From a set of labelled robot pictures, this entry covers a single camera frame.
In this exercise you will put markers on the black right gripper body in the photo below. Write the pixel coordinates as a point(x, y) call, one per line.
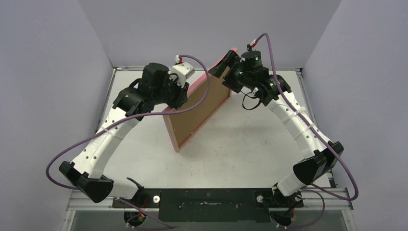
point(227, 63)

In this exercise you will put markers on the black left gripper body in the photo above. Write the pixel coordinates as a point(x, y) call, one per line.
point(172, 93)

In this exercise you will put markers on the brown cardboard backing board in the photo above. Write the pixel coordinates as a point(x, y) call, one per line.
point(200, 111)

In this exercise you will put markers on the pink wooden picture frame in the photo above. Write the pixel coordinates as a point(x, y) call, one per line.
point(204, 121)

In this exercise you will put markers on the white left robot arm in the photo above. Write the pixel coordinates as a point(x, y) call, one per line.
point(158, 84)

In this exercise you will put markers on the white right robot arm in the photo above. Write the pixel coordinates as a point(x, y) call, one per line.
point(247, 70)

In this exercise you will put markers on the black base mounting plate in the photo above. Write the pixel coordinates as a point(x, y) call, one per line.
point(214, 205)

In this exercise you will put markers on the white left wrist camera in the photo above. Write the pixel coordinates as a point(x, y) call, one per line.
point(181, 71)

